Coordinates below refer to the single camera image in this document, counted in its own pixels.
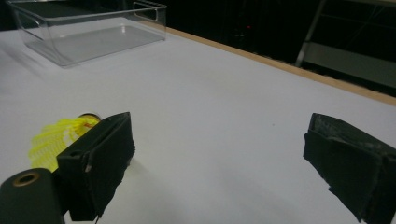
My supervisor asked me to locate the yellow shuttlecock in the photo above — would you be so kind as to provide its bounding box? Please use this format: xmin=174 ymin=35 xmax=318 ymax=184
xmin=28 ymin=113 xmax=102 ymax=173

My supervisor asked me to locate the metal stand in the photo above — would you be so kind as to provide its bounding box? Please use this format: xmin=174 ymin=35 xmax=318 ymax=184
xmin=294 ymin=0 xmax=396 ymax=90

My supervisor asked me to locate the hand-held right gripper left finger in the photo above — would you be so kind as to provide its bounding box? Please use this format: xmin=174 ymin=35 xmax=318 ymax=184
xmin=56 ymin=111 xmax=136 ymax=222

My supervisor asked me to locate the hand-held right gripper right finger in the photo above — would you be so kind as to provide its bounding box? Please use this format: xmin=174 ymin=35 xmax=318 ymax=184
xmin=303 ymin=112 xmax=396 ymax=224

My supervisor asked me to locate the clear plastic box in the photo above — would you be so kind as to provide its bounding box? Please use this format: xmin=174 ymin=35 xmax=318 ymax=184
xmin=7 ymin=0 xmax=168 ymax=68

